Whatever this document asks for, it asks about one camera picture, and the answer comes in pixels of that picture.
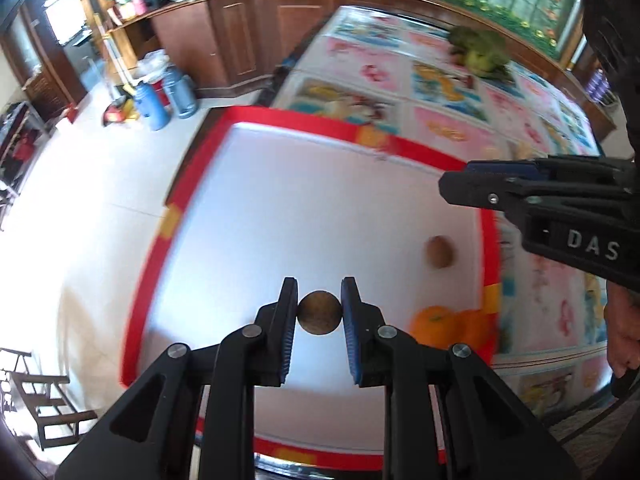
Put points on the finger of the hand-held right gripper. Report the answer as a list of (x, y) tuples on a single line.
[(475, 187), (505, 167)]

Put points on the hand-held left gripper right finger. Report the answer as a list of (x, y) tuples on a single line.
[(350, 340)]

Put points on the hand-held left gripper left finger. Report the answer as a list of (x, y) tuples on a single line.
[(287, 340)]

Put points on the brown longan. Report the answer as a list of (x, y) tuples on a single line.
[(320, 312), (440, 251)]

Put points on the red-rimmed white tray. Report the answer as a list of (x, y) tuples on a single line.
[(300, 200)]

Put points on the person's right hand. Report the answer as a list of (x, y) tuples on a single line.
[(622, 330)]

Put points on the orange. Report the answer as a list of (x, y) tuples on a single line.
[(476, 329), (434, 327)]

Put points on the printed fruit tablecloth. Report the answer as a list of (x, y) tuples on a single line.
[(440, 85)]

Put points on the purple patterned box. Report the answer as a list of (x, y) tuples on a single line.
[(597, 85)]

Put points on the person's black jacket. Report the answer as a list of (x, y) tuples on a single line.
[(612, 20)]

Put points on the dark wooden chair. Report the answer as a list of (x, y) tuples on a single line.
[(55, 379)]

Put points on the wooden cabinet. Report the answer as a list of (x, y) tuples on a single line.
[(260, 35)]

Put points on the grey-blue thermos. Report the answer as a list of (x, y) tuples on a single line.
[(180, 91)]

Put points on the blue thermos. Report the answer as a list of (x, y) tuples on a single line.
[(150, 105)]

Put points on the red bucket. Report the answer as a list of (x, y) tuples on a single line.
[(161, 91)]

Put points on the red dustpan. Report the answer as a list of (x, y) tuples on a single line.
[(116, 110)]

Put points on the clear plastic bag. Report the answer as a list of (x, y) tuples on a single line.
[(152, 62)]

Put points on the pink cup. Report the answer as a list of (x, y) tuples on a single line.
[(132, 7)]

